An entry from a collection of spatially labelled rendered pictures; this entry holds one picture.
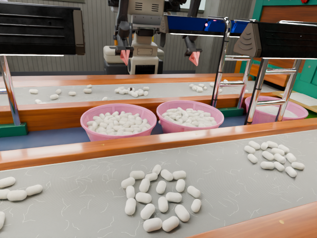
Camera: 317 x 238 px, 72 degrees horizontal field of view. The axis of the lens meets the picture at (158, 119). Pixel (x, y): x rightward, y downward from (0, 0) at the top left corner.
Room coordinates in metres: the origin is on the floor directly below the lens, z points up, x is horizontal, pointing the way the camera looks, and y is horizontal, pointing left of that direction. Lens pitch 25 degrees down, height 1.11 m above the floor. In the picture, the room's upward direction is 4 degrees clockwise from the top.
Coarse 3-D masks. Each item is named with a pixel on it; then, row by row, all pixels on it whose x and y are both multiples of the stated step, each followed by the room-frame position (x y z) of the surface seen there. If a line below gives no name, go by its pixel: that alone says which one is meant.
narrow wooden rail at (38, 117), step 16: (192, 96) 1.01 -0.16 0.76; (208, 96) 1.03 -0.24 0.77; (224, 96) 1.05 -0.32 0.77; (272, 96) 1.13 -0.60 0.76; (0, 112) 0.69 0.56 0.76; (32, 112) 0.73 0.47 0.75; (48, 112) 0.75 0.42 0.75; (64, 112) 0.77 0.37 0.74; (80, 112) 0.79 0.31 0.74; (32, 128) 0.73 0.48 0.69; (48, 128) 0.74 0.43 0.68
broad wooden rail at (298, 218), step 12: (312, 204) 0.36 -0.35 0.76; (264, 216) 0.32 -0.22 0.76; (276, 216) 0.32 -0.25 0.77; (288, 216) 0.32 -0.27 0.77; (300, 216) 0.33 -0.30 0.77; (312, 216) 0.33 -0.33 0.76; (228, 228) 0.28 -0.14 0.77; (240, 228) 0.29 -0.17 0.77; (252, 228) 0.29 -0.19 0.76; (264, 228) 0.29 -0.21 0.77; (276, 228) 0.29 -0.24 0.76; (288, 228) 0.29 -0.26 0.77; (300, 228) 0.30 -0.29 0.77; (312, 228) 0.30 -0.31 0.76
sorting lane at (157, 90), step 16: (0, 96) 0.89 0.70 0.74; (16, 96) 0.90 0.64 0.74; (32, 96) 0.92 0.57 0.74; (48, 96) 0.93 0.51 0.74; (64, 96) 0.95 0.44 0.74; (80, 96) 0.96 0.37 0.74; (96, 96) 0.98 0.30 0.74; (112, 96) 1.00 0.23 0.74; (128, 96) 1.01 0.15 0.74; (144, 96) 1.03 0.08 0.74; (160, 96) 1.05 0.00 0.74; (176, 96) 1.07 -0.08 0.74
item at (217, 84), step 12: (228, 24) 0.98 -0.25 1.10; (228, 36) 0.98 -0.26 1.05; (252, 60) 1.03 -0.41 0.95; (216, 84) 0.98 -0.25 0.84; (228, 84) 1.00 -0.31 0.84; (240, 84) 1.02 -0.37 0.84; (216, 96) 0.98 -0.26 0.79; (240, 96) 1.03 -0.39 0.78; (228, 108) 1.02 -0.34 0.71; (240, 108) 1.03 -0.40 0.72
